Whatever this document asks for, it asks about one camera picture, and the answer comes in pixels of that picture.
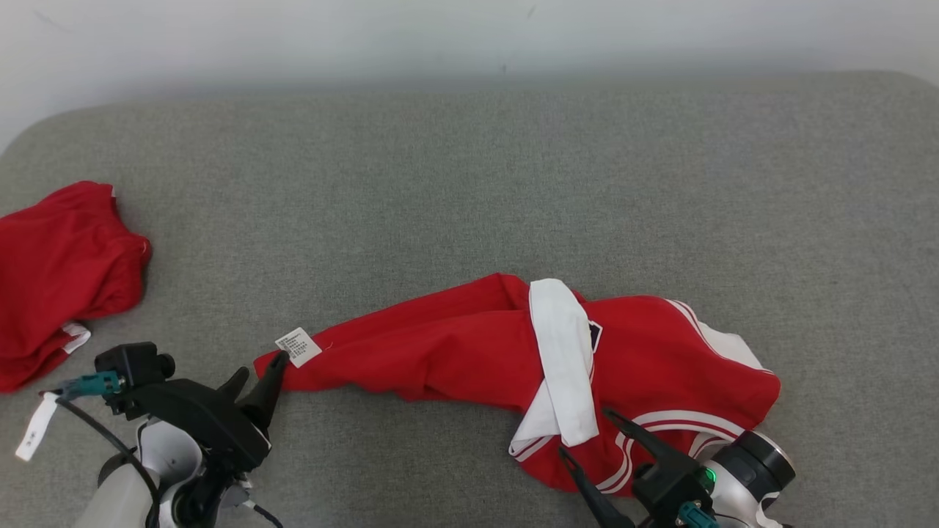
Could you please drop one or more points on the grey fabric sofa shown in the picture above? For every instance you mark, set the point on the grey fabric sofa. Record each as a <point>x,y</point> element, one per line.
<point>469,183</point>

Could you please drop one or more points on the red shorts with white stripes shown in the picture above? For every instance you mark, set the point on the red shorts with white stripes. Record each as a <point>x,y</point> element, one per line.
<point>59,271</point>

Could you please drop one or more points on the red and white jersey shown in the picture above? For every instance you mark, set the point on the red and white jersey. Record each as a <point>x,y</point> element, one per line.
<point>455,345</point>

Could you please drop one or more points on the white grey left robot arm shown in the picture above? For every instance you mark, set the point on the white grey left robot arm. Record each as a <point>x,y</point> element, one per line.
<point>121,499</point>

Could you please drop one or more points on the teal left camera connector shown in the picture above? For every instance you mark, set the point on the teal left camera connector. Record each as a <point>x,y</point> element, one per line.
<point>95,383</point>

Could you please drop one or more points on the teal camera connector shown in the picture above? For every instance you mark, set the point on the teal camera connector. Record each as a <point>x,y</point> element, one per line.
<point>697,515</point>
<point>95,383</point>

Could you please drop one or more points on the teal right camera connector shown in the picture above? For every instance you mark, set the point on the teal right camera connector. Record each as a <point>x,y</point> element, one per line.
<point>697,515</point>

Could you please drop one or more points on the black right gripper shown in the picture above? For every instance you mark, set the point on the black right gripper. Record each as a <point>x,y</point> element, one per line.
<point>667,488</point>

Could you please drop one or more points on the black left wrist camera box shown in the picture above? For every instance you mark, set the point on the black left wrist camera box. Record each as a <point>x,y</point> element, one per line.
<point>132,363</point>

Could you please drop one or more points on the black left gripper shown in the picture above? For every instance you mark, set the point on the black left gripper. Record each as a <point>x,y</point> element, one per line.
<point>205,422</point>

